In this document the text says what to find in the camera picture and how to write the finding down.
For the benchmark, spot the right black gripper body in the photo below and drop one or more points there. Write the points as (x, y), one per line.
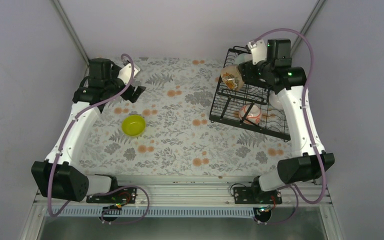
(246, 70)

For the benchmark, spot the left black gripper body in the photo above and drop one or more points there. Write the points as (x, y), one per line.
(127, 95)

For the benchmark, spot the beige patterned bowl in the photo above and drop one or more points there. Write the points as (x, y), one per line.
(232, 78)

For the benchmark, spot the yellow-green bowl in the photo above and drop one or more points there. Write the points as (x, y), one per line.
(133, 125)

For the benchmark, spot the pale green bowl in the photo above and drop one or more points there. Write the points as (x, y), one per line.
(242, 58)

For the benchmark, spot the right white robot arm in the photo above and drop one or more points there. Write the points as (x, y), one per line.
(272, 63)

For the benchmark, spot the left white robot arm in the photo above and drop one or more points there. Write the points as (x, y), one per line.
(59, 175)

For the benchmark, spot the red white patterned bowl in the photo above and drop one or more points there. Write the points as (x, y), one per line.
(252, 114)

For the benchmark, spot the floral table mat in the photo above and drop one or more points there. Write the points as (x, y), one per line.
(179, 138)

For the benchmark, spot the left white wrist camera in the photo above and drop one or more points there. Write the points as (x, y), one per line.
(125, 73)

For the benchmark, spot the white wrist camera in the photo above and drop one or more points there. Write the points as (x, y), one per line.
(125, 73)
(258, 50)

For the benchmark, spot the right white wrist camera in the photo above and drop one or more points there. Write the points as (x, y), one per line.
(258, 50)

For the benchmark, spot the black wire dish rack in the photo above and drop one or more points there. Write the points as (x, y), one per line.
(227, 103)

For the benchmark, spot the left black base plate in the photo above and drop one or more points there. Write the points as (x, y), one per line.
(125, 195)

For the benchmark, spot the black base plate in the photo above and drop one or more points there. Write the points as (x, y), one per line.
(247, 195)
(125, 195)

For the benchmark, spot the aluminium mounting rail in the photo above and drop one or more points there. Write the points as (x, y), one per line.
(178, 196)

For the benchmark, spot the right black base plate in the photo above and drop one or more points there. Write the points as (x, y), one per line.
(247, 195)

